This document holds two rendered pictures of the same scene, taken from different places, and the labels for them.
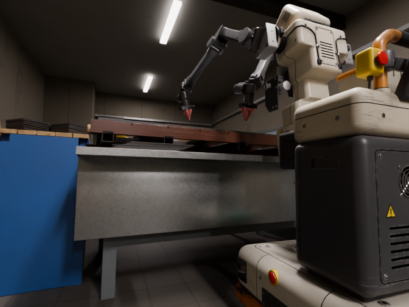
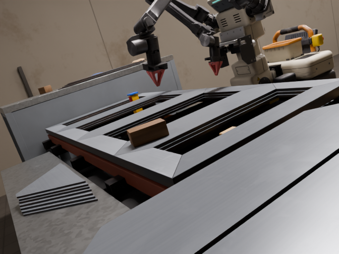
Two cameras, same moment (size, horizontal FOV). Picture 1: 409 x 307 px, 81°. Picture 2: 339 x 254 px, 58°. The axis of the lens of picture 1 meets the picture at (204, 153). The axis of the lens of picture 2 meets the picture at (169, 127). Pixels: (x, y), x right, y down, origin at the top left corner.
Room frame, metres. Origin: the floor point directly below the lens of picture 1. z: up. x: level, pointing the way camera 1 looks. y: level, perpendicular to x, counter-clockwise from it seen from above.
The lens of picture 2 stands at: (1.82, 1.41, 1.10)
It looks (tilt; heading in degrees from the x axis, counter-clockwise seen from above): 14 degrees down; 266
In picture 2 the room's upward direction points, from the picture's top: 17 degrees counter-clockwise
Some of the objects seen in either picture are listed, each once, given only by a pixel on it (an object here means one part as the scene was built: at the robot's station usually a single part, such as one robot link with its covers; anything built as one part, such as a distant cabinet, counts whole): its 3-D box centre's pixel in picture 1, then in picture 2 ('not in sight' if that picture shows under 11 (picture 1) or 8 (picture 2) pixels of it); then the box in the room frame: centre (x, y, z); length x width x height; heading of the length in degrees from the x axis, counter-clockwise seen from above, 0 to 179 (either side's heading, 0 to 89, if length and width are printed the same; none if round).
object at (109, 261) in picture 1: (110, 223); not in sight; (1.20, 0.45, 0.34); 0.06 x 0.06 x 0.68; 24
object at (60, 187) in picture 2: not in sight; (49, 190); (2.20, 0.41, 0.77); 0.45 x 0.20 x 0.04; 114
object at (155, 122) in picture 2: not in sight; (147, 132); (1.82, 0.46, 0.87); 0.12 x 0.06 x 0.05; 10
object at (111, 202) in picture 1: (212, 194); not in sight; (1.31, -0.05, 0.47); 1.30 x 0.04 x 0.35; 114
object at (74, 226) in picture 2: not in sight; (45, 189); (2.26, 0.27, 0.73); 1.20 x 0.26 x 0.03; 114
